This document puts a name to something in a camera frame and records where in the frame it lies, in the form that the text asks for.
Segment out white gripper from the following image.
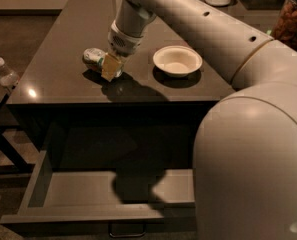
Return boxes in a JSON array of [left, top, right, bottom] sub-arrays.
[[101, 22, 142, 82]]

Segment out silver green 7up can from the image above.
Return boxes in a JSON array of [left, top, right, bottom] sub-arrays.
[[82, 47, 124, 79]]

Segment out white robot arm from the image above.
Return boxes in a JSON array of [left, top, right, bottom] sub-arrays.
[[109, 0, 297, 240]]

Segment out open grey top drawer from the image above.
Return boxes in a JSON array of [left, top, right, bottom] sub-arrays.
[[0, 117, 199, 239]]

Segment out grey counter cabinet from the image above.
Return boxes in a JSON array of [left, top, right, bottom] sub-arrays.
[[9, 0, 232, 148]]

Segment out white paper bowl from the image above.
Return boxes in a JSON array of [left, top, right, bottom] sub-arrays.
[[153, 46, 203, 78]]

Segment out clear plastic water bottle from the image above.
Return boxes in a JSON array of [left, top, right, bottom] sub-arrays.
[[0, 57, 20, 93]]

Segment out black side stand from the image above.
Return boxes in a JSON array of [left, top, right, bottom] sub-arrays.
[[0, 91, 31, 173]]

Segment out glass jar of nuts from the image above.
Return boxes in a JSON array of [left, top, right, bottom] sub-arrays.
[[271, 0, 297, 51]]

